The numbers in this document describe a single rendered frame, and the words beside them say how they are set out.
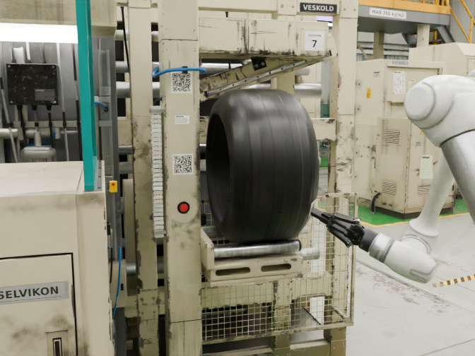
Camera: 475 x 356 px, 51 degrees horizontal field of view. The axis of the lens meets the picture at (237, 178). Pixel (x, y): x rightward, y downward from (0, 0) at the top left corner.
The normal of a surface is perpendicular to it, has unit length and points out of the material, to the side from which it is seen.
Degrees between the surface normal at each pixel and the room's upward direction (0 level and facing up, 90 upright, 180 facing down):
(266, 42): 90
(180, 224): 90
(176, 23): 90
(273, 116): 47
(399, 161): 90
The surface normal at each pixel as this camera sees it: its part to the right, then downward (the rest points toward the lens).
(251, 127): -0.05, -0.42
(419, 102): -0.86, -0.02
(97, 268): 0.26, 0.15
